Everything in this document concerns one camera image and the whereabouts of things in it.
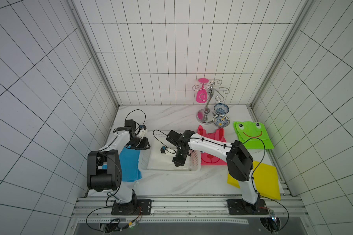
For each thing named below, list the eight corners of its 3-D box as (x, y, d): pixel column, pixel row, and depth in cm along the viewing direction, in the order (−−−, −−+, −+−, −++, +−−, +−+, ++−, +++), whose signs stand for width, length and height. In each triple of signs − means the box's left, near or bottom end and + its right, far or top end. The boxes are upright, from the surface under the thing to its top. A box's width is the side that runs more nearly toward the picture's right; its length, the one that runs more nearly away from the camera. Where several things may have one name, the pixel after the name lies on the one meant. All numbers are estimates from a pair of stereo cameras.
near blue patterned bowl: (214, 127, 107) (215, 124, 104) (212, 118, 113) (213, 114, 110) (229, 127, 107) (230, 124, 104) (226, 118, 113) (228, 114, 110)
